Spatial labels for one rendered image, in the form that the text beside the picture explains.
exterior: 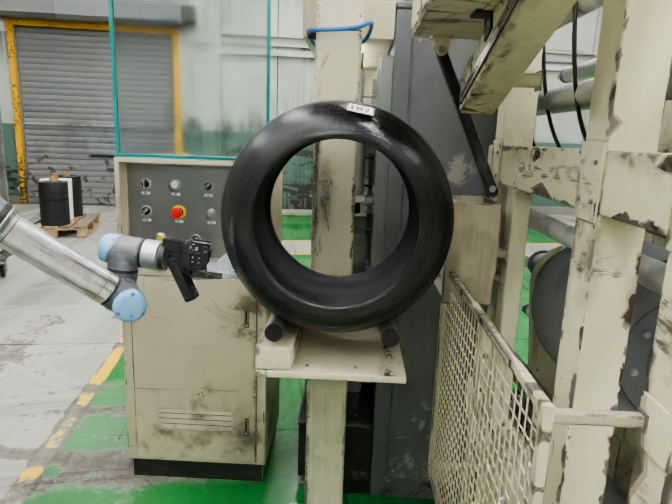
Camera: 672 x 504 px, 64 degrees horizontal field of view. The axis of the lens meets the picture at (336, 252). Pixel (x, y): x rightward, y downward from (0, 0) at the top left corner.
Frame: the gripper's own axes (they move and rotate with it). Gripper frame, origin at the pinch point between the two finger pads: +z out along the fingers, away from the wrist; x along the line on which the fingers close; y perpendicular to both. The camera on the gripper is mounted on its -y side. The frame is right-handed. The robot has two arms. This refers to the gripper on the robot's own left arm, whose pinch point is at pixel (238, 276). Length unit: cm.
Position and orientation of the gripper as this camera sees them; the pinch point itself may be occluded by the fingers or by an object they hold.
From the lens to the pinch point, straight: 140.8
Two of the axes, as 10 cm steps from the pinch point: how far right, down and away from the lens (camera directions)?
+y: 1.6, -9.7, -2.1
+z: 9.9, 1.6, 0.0
